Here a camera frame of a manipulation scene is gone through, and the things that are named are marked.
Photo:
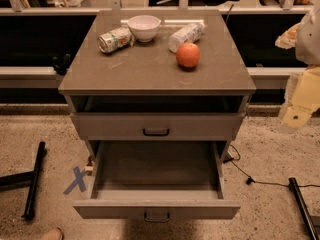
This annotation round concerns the grey drawer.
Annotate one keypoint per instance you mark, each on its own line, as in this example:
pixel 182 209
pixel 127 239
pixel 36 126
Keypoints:
pixel 157 182
pixel 144 126

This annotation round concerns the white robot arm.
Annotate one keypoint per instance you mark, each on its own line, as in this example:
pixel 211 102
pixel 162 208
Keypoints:
pixel 302 93

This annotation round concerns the grey drawer cabinet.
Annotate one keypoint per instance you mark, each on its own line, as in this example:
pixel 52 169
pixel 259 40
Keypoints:
pixel 146 78

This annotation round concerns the grey top drawer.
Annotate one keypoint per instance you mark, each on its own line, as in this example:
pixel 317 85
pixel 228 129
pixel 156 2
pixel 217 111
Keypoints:
pixel 144 126

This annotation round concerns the orange round fruit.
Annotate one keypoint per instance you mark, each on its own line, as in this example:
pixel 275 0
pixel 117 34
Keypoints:
pixel 188 55

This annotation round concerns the white plastic bottle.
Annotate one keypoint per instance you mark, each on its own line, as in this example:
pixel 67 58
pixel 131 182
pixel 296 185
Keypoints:
pixel 188 34

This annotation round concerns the green white soda can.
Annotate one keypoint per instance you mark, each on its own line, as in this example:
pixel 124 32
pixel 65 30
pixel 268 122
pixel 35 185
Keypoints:
pixel 114 39

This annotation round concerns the white ceramic bowl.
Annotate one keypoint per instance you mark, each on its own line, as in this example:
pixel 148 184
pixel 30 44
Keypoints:
pixel 144 27

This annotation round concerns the blue tape cross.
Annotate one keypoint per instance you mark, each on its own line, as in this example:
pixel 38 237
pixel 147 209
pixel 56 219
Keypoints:
pixel 77 182

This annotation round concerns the black stand leg left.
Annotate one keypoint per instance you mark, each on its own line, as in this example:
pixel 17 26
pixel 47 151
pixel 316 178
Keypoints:
pixel 27 179

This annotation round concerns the black stand leg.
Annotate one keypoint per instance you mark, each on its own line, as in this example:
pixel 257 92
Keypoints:
pixel 27 179
pixel 312 223

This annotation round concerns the black stand leg right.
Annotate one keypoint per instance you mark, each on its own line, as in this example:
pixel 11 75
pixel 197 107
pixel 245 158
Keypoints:
pixel 312 223

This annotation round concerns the tan shoe tip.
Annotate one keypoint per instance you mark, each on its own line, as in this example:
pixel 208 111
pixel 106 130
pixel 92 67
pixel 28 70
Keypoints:
pixel 54 234

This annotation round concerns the black clamp on rail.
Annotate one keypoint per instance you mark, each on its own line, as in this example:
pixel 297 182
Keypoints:
pixel 61 65

